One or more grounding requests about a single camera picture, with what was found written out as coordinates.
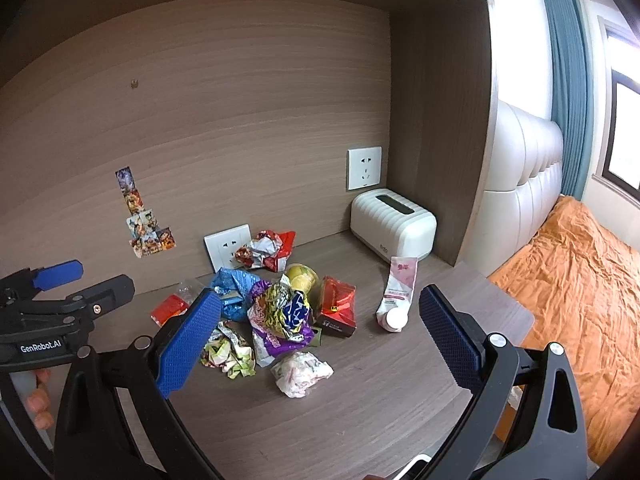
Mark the white crumpled tissue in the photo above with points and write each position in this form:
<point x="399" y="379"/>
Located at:
<point x="298" y="372"/>

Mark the red silver crumpled wrapper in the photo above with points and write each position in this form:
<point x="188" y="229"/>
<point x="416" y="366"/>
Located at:
<point x="267" y="250"/>

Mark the teal curtain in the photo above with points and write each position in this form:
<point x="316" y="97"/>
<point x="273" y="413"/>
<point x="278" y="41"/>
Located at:
<point x="572" y="91"/>

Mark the pink white tube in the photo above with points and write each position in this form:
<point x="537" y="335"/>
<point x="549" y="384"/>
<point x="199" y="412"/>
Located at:
<point x="393" y="312"/>

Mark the beige padded headboard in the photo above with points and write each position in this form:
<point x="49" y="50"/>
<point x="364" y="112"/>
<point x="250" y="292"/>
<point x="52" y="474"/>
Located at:
<point x="522" y="186"/>

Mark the orange bed cover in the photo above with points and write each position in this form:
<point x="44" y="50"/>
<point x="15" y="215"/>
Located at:
<point x="581" y="282"/>

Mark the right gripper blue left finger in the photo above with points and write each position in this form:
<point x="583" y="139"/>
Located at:
<point x="93" y="439"/>

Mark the white wall socket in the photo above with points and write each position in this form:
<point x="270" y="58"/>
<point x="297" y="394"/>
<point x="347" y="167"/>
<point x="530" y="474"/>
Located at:
<point x="222" y="246"/>
<point x="364" y="167"/>

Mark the purple yellow snack bag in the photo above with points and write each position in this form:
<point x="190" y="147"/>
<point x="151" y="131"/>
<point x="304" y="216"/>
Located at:
<point x="280" y="320"/>

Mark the green wrapper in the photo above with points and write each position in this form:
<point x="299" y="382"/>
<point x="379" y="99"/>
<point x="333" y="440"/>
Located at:
<point x="229" y="352"/>

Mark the upper white wall socket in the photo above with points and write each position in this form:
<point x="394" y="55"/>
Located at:
<point x="364" y="167"/>

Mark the dark framed window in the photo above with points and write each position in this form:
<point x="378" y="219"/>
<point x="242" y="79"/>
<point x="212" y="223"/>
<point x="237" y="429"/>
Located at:
<point x="621" y="159"/>

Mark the red snack box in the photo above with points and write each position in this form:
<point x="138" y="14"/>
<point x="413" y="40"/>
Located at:
<point x="335" y="313"/>

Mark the red clear plastic packet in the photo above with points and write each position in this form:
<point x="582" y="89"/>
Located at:
<point x="177" y="302"/>

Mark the colourful cartoon stickers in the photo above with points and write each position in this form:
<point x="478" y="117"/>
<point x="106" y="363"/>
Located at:
<point x="147" y="237"/>

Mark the blue crumpled bag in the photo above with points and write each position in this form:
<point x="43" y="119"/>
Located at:
<point x="234" y="287"/>

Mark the lower white wall socket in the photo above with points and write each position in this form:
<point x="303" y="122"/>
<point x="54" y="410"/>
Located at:
<point x="222" y="246"/>

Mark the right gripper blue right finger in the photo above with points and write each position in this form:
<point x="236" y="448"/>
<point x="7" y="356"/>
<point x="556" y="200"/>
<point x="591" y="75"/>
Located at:
<point x="547" y="439"/>

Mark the person's left hand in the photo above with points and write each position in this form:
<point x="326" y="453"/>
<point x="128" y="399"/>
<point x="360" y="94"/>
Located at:
<point x="39" y="402"/>

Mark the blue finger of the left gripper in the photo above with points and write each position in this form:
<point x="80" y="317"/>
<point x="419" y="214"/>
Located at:
<point x="101" y="298"/>
<point x="58" y="275"/>

